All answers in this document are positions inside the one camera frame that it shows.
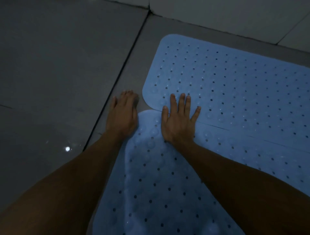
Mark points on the blue perforated bath mat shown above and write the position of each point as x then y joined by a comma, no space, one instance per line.
157,184
237,87

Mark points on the person's right forearm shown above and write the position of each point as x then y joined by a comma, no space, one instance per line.
242,191

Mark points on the person's right middle finger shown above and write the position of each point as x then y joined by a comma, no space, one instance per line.
182,104

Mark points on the person's right hand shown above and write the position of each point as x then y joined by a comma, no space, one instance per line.
178,127

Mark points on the person's left middle finger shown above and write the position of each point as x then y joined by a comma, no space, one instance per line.
129,98

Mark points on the person's left forearm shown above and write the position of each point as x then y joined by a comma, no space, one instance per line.
70,184

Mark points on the person's right thumb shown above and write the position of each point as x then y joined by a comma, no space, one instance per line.
165,115

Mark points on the person's left little finger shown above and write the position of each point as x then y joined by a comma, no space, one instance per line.
113,103

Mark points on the person's right little finger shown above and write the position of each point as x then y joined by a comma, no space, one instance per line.
196,113

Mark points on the person's left hand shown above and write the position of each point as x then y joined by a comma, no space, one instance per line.
122,119

